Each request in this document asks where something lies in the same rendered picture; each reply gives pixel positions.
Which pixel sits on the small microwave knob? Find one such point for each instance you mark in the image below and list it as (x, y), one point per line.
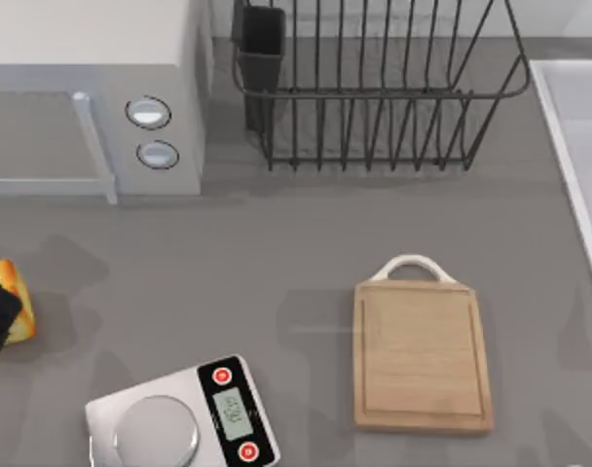
(157, 154)

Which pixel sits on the silver kitchen scale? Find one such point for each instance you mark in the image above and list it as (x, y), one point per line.
(179, 418)

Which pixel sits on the black cutlery holder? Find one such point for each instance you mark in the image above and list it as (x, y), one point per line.
(260, 53)

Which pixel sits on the large microwave knob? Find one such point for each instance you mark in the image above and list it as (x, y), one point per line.
(148, 112)

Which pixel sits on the wooden cutting board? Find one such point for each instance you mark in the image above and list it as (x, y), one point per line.
(420, 355)

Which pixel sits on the microwave oven door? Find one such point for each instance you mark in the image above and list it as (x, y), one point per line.
(28, 141)

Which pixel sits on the toasted bread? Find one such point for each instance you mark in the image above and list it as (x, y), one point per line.
(19, 311)

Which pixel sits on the pale microwave oven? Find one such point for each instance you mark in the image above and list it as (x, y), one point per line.
(150, 48)

